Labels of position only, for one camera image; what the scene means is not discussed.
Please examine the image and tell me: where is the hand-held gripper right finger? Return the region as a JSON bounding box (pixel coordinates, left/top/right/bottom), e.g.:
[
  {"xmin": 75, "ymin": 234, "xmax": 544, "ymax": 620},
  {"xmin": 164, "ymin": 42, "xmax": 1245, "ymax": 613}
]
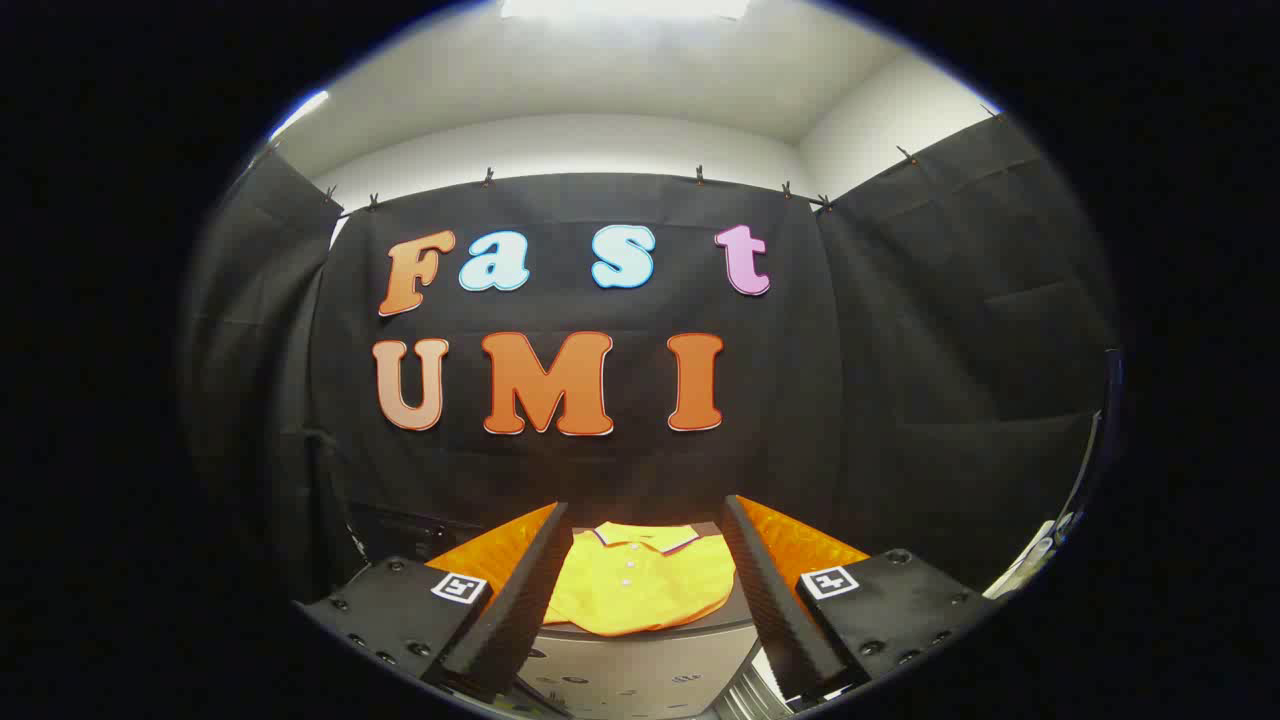
[{"xmin": 720, "ymin": 494, "xmax": 993, "ymax": 709}]

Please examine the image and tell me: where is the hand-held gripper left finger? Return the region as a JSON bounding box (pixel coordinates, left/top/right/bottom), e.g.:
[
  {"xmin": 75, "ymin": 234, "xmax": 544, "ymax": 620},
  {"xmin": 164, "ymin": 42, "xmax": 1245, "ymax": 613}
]
[{"xmin": 293, "ymin": 500, "xmax": 573, "ymax": 701}]

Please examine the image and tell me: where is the yellow polo shirt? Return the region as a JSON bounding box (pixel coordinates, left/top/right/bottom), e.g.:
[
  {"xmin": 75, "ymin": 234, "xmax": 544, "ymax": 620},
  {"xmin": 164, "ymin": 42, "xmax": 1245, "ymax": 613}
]
[{"xmin": 545, "ymin": 521, "xmax": 738, "ymax": 638}]

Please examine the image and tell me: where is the silver ribbed object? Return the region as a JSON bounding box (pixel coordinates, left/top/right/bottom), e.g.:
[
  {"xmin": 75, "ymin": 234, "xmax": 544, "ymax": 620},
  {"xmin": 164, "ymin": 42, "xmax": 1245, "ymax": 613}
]
[{"xmin": 712, "ymin": 648, "xmax": 796, "ymax": 720}]

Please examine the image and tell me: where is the black backdrop cloth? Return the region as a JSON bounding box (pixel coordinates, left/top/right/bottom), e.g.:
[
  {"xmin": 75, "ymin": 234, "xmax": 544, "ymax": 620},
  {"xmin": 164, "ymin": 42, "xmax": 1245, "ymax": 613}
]
[{"xmin": 310, "ymin": 172, "xmax": 851, "ymax": 561}]

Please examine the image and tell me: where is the white plastic object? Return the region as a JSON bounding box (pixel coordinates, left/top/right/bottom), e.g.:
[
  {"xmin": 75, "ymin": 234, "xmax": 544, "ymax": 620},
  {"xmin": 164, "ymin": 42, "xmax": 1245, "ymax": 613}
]
[{"xmin": 985, "ymin": 510, "xmax": 1083, "ymax": 601}]

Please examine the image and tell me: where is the plain black side cloth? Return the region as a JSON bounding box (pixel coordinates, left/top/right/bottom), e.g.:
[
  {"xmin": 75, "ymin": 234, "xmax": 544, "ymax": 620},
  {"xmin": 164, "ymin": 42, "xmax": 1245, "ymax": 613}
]
[
  {"xmin": 180, "ymin": 145, "xmax": 346, "ymax": 601},
  {"xmin": 815, "ymin": 110, "xmax": 1121, "ymax": 591}
]

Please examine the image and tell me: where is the row of black clips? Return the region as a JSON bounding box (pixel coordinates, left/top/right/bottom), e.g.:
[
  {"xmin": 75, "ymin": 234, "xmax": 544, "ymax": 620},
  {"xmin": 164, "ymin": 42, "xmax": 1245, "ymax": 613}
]
[{"xmin": 262, "ymin": 105, "xmax": 1001, "ymax": 213}]

